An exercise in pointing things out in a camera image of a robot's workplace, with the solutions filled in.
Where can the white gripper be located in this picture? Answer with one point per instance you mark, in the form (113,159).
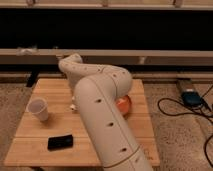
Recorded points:
(73,106)

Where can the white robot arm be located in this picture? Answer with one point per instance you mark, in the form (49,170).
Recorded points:
(96,88)

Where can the black rectangular case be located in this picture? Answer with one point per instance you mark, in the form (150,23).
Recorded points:
(60,142)

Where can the blue power adapter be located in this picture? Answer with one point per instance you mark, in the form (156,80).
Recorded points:
(189,94)

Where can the grey wall rail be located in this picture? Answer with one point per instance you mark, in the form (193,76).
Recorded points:
(116,57)

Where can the orange ceramic bowl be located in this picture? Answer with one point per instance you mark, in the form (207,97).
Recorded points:
(124,105)

